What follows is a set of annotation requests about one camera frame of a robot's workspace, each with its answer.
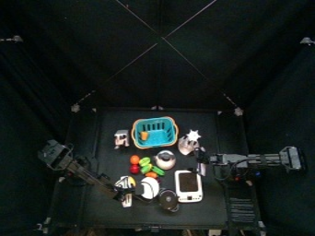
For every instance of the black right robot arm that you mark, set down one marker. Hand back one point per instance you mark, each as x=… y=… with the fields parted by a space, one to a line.
x=266 y=159

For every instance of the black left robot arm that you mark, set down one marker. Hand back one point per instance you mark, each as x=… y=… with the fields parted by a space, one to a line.
x=81 y=173

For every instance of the white toy stove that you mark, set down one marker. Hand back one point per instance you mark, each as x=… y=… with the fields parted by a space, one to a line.
x=188 y=186

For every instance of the yellow toy food piece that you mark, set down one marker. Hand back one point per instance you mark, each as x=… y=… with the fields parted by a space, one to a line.
x=132 y=182

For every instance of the silver round toy dish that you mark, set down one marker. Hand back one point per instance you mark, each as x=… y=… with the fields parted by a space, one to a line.
x=186 y=147

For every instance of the red toy apple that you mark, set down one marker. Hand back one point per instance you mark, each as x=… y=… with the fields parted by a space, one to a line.
x=133 y=169

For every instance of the white star-shaped toy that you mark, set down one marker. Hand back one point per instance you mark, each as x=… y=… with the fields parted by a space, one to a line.
x=192 y=135

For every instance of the green toy pepper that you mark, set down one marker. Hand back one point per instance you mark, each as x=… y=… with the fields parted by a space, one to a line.
x=144 y=161
x=158 y=171
x=146 y=168

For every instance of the small orange toy food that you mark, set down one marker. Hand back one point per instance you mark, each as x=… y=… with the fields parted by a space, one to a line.
x=151 y=174

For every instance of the orange toy fruit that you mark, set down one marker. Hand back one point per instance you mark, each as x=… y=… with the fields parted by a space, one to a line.
x=135 y=159

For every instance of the silver toy kettle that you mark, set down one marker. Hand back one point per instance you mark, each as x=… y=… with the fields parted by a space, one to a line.
x=164 y=159

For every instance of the black round pot lid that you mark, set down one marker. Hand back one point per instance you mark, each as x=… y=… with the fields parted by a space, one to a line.
x=168 y=199

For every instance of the teal basket orange rim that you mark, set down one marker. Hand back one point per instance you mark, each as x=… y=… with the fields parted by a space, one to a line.
x=158 y=139

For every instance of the small orange cup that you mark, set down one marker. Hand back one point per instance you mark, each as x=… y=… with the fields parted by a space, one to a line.
x=144 y=135

